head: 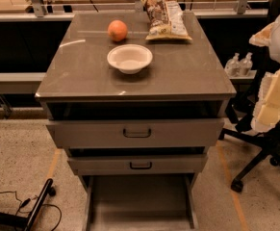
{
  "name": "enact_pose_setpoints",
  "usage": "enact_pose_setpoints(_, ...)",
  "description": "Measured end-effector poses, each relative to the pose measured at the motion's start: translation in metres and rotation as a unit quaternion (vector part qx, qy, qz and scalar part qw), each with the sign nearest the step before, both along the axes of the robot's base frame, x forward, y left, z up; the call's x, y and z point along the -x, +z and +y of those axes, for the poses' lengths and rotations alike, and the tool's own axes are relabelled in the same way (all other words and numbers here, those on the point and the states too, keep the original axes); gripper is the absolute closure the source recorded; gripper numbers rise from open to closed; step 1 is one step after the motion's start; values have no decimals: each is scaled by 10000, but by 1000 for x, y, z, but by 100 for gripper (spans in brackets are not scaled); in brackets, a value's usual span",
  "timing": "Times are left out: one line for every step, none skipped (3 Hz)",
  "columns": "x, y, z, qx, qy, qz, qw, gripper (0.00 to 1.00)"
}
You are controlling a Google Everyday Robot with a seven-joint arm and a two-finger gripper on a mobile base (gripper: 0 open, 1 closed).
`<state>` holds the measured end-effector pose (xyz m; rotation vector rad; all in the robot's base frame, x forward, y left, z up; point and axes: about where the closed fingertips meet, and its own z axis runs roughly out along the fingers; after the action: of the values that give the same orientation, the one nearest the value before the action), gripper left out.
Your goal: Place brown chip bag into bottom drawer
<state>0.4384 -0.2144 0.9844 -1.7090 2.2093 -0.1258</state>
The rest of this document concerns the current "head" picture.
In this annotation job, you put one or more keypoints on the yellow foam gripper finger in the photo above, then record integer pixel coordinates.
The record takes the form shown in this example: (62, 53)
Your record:
(262, 38)
(266, 113)

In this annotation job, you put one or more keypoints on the brown chip bag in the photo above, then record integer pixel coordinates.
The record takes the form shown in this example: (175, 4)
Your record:
(166, 20)

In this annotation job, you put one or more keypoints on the grey metal drawer cabinet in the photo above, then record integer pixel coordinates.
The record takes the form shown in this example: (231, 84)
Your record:
(185, 80)

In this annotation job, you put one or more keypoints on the grey bottom drawer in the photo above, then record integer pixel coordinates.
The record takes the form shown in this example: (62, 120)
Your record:
(129, 165)

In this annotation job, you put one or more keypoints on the grey drawer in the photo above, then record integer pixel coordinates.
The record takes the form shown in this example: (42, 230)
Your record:
(129, 165)
(135, 133)

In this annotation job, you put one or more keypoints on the grey middle drawer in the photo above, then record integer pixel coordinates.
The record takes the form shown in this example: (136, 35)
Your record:
(135, 133)

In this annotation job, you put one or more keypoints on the right clear sanitizer bottle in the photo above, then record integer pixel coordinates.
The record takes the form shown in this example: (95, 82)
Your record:
(245, 64)

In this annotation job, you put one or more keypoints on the clear sanitizer bottle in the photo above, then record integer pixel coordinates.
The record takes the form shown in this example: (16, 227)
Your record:
(232, 66)
(245, 64)

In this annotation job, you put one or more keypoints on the left clear sanitizer bottle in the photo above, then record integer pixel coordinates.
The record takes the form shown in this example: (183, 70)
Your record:
(232, 66)

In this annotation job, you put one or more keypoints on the black office chair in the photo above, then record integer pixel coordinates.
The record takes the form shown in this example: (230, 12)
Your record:
(268, 142)

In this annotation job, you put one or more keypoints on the white paper bowl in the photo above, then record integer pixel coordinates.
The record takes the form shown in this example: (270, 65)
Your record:
(129, 58)

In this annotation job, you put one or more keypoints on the orange round fruit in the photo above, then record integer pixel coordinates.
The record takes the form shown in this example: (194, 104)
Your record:
(117, 30)

